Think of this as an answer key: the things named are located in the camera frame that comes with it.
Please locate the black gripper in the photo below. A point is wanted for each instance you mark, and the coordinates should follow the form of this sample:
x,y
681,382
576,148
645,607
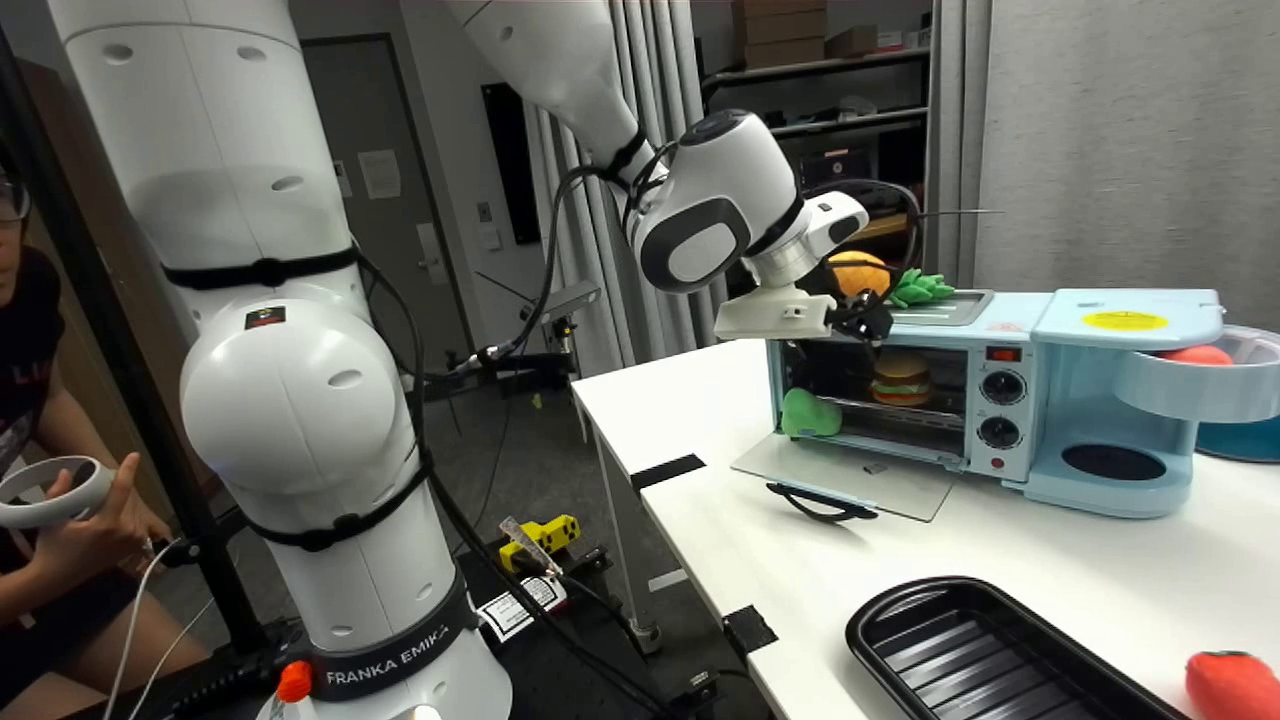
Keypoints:
x,y
860,317

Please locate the toy burger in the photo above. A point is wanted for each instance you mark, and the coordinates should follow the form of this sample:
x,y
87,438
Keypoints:
x,y
903,382

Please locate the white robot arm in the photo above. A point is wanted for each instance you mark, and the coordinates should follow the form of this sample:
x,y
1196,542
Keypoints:
x,y
295,397

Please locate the green plush toy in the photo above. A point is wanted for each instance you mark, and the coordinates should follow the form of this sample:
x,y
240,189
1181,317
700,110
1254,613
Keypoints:
x,y
811,416

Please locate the light blue breakfast station oven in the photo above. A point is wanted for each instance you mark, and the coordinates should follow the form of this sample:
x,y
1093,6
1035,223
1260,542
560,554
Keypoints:
x,y
1076,397

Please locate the orange green toy ball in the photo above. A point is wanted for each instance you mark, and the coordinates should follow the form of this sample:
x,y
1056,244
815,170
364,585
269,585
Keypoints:
x,y
1234,686

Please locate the black grill tray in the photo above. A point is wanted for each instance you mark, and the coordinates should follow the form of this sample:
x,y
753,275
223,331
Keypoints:
x,y
964,648

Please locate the yellow clamp tool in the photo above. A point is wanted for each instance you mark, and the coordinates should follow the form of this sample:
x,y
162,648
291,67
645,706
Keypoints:
x,y
538,542

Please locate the white VR controller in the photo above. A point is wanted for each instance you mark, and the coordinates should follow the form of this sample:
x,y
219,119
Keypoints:
x,y
54,488

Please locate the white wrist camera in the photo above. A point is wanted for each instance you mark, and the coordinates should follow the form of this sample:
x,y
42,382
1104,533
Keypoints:
x,y
772,312

